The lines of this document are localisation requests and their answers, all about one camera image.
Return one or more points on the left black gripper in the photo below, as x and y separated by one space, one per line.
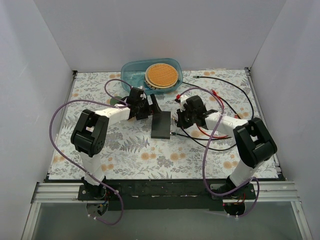
149 107

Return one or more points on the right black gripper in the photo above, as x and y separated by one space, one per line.
181 119

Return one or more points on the black network switch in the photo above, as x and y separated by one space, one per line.
161 125

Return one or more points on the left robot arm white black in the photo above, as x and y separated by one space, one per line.
89 134

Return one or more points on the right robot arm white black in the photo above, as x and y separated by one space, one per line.
254 143

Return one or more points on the floral table mat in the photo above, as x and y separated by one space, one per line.
131 153

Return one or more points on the round woven coaster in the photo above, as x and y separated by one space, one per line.
161 76

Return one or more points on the blue plastic container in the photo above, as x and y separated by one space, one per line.
134 73

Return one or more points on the green cup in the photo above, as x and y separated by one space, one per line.
114 100

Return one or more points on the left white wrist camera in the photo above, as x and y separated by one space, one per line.
142 96

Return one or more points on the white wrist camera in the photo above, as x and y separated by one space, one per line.
142 96
182 100

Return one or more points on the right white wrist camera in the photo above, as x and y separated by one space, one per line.
182 100

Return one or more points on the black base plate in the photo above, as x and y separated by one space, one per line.
160 194

